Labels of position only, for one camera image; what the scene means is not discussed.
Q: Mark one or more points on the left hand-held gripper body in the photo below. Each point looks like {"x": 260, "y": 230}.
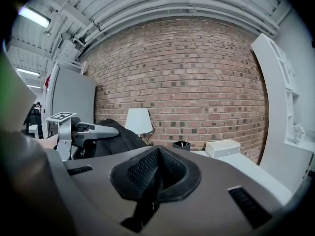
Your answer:
{"x": 64, "y": 136}

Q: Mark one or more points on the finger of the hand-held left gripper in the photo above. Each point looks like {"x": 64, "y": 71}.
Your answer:
{"x": 105, "y": 131}

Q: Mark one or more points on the black pen holder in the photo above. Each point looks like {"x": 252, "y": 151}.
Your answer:
{"x": 181, "y": 145}

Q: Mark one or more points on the person's left forearm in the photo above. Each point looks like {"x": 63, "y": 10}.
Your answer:
{"x": 49, "y": 142}

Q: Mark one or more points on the long ceiling light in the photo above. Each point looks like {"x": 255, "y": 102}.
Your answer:
{"x": 27, "y": 72}
{"x": 34, "y": 17}

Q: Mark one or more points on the white shade table lamp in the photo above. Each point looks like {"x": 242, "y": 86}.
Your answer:
{"x": 137, "y": 122}

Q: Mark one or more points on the black bag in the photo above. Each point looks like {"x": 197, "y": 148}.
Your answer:
{"x": 118, "y": 138}

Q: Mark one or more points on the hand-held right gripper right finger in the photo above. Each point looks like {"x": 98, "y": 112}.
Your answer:
{"x": 214, "y": 200}

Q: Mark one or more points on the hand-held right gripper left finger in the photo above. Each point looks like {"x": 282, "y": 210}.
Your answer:
{"x": 98, "y": 188}

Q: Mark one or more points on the white small drawer box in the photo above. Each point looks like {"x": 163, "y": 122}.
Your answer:
{"x": 222, "y": 149}

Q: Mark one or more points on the white shelf unit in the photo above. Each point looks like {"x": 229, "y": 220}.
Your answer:
{"x": 280, "y": 102}

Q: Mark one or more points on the black office chair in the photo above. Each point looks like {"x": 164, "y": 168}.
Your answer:
{"x": 33, "y": 114}

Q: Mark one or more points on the large grey cabinet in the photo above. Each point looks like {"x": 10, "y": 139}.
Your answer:
{"x": 73, "y": 99}

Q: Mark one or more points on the red cloth item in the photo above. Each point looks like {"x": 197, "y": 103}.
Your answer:
{"x": 47, "y": 81}

